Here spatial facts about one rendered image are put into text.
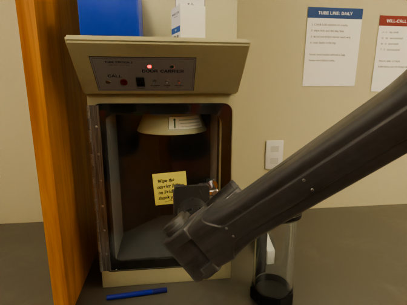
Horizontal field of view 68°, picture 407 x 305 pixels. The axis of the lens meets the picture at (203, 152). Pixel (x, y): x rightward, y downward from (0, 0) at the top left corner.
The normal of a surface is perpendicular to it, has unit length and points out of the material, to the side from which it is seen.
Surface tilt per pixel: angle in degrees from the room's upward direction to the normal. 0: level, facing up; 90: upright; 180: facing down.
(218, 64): 135
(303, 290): 0
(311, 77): 90
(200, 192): 90
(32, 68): 90
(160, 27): 90
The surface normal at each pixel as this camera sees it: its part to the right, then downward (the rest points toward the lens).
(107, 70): 0.08, 0.85
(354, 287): 0.00, -0.97
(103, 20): 0.12, 0.22
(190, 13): 0.41, 0.21
